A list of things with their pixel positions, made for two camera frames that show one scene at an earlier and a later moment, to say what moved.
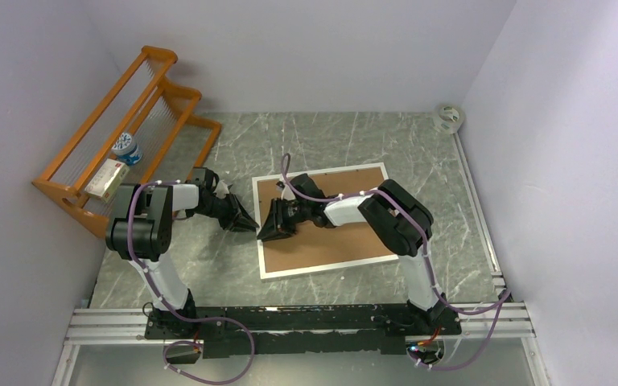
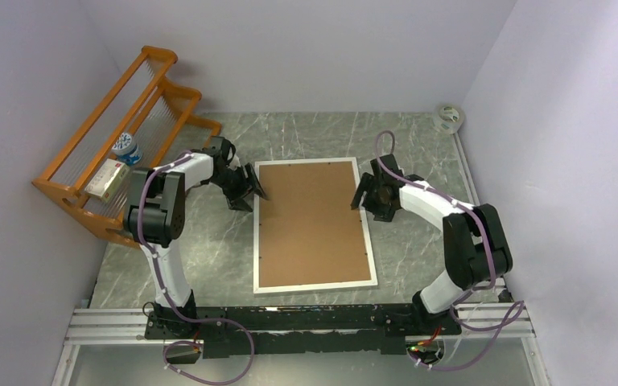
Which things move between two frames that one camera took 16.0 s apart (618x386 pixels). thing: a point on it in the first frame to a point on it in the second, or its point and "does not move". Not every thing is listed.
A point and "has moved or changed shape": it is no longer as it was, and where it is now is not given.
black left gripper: (242, 221) to (235, 199)
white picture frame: (319, 268) to (357, 285)
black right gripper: (276, 227) to (368, 182)
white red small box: (108, 180) does not move
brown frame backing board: (318, 245) has moved or changed shape
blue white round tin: (125, 147) does not move
